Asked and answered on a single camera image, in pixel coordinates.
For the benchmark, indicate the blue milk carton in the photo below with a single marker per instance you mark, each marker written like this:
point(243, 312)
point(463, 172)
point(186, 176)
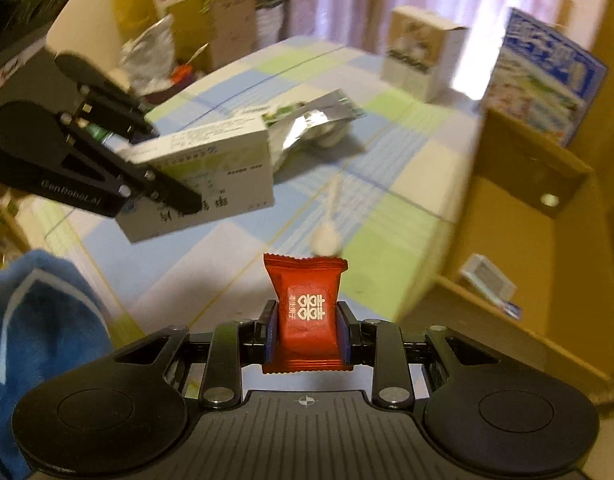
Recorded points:
point(537, 75)

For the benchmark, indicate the blue cloth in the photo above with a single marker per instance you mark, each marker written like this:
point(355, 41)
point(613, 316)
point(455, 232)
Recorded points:
point(32, 320)

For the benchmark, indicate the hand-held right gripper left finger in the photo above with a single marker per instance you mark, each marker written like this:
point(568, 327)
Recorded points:
point(269, 331)

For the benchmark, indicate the checked pastel sheet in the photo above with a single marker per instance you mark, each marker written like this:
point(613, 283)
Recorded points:
point(412, 170)

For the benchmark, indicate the white paper bag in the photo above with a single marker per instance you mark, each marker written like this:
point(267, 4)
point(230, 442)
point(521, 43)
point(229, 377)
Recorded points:
point(272, 17)

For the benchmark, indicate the white product box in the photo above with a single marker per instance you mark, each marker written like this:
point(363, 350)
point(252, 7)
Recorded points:
point(412, 50)

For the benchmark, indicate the silver foil bag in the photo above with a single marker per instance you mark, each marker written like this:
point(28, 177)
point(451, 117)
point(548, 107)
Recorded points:
point(147, 55)

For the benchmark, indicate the brown curtain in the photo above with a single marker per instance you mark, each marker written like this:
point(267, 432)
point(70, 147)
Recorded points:
point(609, 20)

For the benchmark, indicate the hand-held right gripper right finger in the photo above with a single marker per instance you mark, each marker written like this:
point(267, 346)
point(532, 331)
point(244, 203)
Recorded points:
point(343, 331)

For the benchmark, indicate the white green medicine box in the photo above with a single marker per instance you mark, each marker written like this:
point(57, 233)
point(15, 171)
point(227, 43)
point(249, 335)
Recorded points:
point(222, 160)

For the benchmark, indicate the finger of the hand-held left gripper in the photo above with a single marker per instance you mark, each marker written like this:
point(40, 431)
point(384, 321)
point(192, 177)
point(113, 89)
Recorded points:
point(112, 105)
point(162, 190)

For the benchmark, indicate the red candy packet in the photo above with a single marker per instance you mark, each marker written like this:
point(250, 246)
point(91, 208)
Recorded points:
point(307, 310)

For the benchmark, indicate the white plastic spoon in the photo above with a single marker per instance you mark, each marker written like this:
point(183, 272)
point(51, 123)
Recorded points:
point(327, 241)

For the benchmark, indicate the small green white box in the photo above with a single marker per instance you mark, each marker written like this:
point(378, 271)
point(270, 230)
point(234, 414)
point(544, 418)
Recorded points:
point(487, 280)

